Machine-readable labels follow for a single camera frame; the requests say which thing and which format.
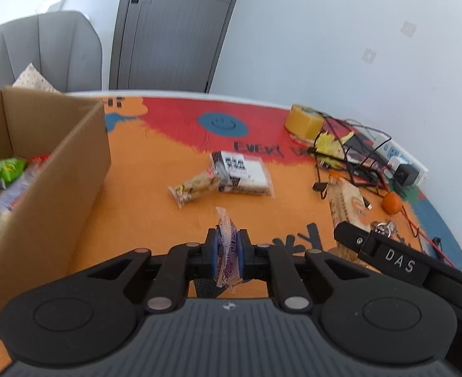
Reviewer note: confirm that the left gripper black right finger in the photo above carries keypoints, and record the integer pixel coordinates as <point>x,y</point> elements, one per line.
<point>275,267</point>

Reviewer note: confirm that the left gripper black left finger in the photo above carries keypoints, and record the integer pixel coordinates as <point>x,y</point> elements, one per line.
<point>183,263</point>

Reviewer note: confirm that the pink small snack packet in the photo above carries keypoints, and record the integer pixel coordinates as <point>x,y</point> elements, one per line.
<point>227,261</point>

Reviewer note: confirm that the beige small snack packet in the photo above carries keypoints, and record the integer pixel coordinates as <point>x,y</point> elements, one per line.
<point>196,187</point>

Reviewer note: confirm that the black white sesame snack pack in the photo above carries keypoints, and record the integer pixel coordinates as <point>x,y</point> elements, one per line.
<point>241,174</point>

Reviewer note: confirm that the orange biscuit snack pack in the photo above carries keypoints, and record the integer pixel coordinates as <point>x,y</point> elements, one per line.
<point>347,204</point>

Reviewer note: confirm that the green snack packet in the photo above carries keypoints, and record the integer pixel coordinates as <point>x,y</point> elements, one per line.
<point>10,170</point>

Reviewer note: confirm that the colourful cat table mat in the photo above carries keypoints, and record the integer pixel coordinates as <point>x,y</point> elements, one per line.
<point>152,249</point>

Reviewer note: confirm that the orange tangerine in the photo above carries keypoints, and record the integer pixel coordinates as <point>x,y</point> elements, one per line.
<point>391,203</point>

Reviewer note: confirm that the black power adapter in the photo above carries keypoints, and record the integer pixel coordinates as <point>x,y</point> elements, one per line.
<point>405,174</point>

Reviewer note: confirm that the yellow tape roll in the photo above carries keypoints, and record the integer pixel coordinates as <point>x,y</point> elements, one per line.
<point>304,122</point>

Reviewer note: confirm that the brown cardboard box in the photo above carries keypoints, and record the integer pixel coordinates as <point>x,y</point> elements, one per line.
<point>39,238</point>

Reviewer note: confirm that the white power strip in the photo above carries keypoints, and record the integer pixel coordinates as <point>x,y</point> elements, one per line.
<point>395,154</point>

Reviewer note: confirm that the grey door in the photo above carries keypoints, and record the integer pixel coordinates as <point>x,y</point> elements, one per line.
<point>168,44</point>

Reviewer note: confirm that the grey chair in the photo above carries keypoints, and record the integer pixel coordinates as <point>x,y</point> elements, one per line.
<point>62,46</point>

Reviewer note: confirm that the black wire stand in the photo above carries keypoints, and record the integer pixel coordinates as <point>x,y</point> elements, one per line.
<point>340,148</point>

